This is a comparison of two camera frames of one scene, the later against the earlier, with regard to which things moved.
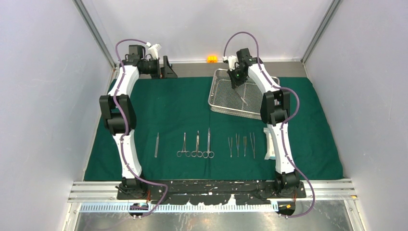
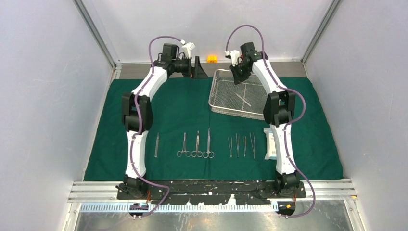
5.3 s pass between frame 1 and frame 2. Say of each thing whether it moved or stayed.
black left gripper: moved
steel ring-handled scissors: stayed
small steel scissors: stayed
